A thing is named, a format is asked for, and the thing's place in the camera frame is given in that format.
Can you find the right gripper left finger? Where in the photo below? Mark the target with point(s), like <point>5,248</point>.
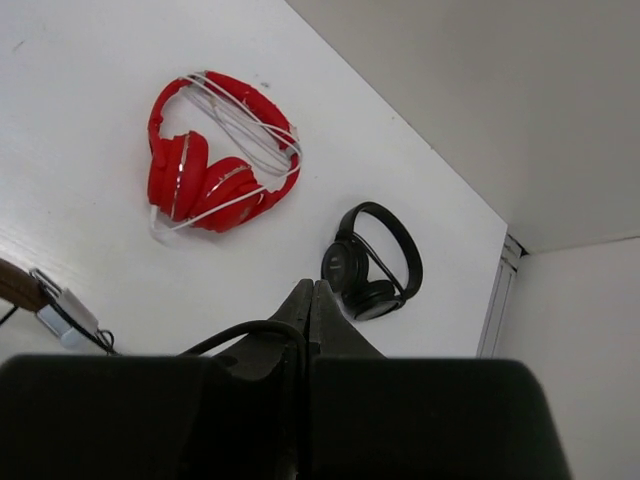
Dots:
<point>259,406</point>

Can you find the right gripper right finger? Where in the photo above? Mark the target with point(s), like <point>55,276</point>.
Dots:
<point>348,397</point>

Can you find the brown silver headphones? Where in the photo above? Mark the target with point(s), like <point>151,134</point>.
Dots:
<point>58,309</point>

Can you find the far black headphones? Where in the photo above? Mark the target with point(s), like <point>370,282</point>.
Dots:
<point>366,286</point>

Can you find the red headphones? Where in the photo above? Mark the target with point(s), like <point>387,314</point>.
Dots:
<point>218,196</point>

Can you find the aluminium rail right side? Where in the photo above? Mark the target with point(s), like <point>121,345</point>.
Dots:
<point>504,279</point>

